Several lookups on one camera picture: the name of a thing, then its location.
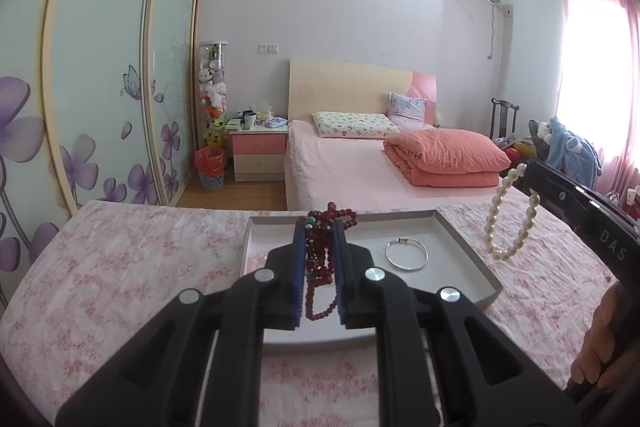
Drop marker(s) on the person's right hand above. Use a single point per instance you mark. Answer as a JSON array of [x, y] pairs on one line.
[[600, 342]]

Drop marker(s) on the lavender pillow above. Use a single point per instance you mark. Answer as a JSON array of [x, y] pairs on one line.
[[407, 107]]

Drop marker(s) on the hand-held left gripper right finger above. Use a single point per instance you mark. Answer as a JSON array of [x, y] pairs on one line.
[[341, 277]]

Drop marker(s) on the blue folded cloth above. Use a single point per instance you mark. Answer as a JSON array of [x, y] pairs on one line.
[[275, 123]]

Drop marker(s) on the red yellow toy pile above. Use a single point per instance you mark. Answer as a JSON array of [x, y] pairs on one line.
[[520, 153]]

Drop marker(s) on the thin silver bangle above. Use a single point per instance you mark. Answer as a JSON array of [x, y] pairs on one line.
[[386, 253]]

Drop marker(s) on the floral sliding door wardrobe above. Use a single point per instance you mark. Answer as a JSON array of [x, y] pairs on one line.
[[100, 57]]

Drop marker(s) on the pink white nightstand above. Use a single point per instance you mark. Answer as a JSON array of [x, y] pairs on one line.
[[257, 154]]

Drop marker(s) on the grey cardboard tray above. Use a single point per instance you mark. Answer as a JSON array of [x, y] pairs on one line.
[[450, 267]]

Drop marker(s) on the dark wooden chair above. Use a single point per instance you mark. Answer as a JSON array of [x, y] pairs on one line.
[[504, 117]]

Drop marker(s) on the grey office chair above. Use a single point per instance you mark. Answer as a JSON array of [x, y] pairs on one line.
[[536, 142]]

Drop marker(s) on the clear plush toy display tube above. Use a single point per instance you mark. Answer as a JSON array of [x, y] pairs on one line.
[[212, 92]]

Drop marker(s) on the folded salmon quilt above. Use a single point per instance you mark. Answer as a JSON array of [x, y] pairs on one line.
[[445, 157]]

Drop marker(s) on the floral print pillow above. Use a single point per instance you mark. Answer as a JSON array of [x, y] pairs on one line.
[[352, 125]]

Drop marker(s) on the blue plush garment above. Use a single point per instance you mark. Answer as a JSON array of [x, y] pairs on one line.
[[575, 152]]

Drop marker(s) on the pink floral tablecloth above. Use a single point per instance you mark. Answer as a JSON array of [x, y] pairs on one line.
[[125, 267]]

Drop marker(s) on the white mug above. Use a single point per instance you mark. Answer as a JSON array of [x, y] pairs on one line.
[[250, 120]]

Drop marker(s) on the pink curtain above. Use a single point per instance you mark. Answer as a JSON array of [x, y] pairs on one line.
[[625, 72]]

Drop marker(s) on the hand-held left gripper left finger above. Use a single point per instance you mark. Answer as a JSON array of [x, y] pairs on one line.
[[299, 277]]

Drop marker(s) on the white wall switch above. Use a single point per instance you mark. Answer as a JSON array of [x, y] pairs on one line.
[[268, 49]]

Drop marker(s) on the red lined trash bin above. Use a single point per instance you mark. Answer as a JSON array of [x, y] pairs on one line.
[[210, 167]]

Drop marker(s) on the beige pink headboard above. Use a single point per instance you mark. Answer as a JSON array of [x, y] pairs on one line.
[[340, 89]]

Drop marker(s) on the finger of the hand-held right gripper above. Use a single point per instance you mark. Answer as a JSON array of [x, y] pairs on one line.
[[552, 192]]

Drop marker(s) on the air conditioner pipe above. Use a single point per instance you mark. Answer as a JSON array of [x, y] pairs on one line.
[[492, 34]]

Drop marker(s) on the pink bed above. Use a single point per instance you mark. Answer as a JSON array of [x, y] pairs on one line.
[[345, 172]]

